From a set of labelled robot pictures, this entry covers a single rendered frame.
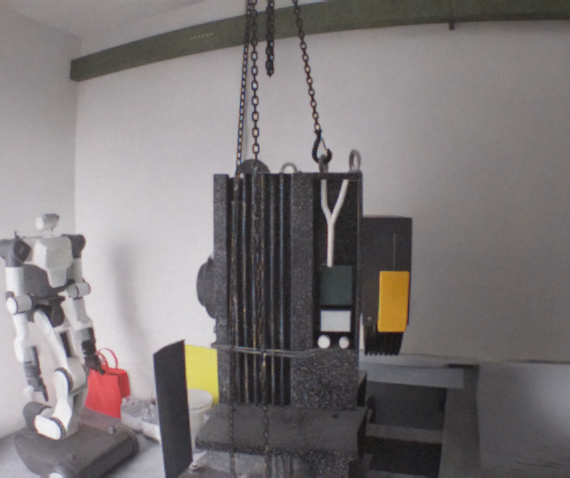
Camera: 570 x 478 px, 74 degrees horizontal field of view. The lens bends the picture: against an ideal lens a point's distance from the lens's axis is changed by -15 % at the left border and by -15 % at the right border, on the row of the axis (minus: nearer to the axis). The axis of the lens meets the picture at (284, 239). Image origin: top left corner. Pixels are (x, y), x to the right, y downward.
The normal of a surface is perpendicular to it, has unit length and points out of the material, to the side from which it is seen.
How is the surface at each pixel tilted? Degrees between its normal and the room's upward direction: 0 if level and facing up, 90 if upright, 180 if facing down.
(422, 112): 90
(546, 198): 90
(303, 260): 90
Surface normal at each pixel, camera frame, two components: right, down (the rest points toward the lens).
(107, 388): -0.41, 0.00
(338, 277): -0.14, 0.07
